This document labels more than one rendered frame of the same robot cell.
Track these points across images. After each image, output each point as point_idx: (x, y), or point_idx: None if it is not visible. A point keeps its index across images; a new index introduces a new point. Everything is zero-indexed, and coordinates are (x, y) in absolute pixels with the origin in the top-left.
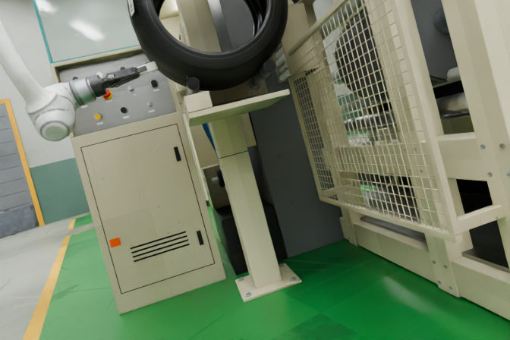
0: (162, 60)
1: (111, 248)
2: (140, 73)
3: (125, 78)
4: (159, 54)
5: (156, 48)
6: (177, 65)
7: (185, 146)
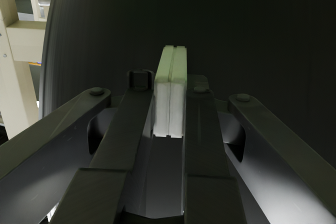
0: (68, 35)
1: None
2: (154, 83)
3: (116, 140)
4: (58, 62)
5: (51, 87)
6: None
7: None
